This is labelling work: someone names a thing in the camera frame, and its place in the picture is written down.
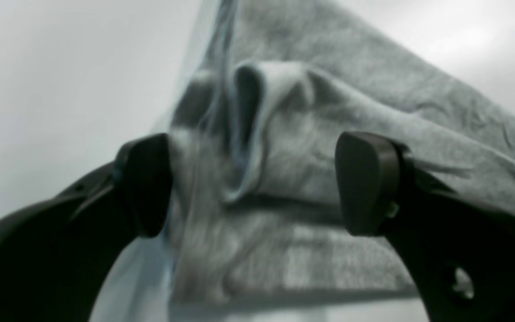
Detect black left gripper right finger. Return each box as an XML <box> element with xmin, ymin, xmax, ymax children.
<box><xmin>334</xmin><ymin>132</ymin><xmax>515</xmax><ymax>322</ymax></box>

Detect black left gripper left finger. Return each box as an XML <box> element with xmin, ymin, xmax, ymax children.
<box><xmin>0</xmin><ymin>134</ymin><xmax>172</xmax><ymax>322</ymax></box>

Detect grey T-shirt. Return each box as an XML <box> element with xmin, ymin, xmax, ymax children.
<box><xmin>90</xmin><ymin>0</ymin><xmax>515</xmax><ymax>322</ymax></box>

